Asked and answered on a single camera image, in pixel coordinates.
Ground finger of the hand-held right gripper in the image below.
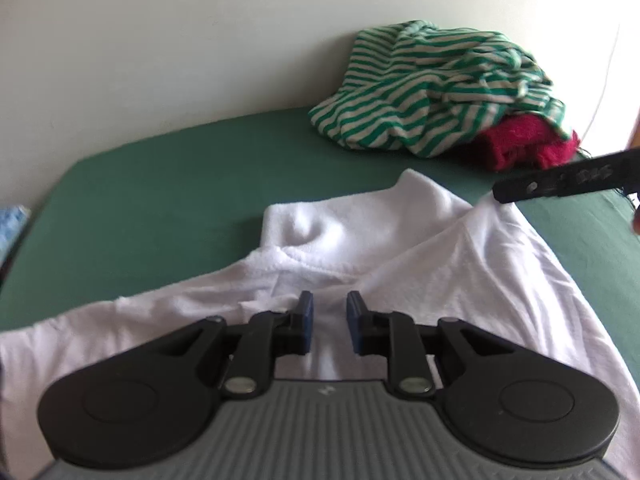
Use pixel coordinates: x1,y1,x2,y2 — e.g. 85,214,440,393
492,147,640,206

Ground blue patterned cloth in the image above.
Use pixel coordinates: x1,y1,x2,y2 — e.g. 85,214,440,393
0,204,30,241

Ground green blanket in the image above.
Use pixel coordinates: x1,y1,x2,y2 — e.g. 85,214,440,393
0,105,640,333

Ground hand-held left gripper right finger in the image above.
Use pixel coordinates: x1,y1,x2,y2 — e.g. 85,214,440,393
346,291,501,401

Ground green striped garment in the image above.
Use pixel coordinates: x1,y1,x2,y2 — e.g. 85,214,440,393
307,20,573,158

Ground white shirt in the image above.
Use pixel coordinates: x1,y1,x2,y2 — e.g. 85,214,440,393
0,169,640,480

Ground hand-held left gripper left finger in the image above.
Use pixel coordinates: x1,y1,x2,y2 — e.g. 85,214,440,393
165,291,315,401

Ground red knit cloth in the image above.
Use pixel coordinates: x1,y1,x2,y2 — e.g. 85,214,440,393
460,112,582,172

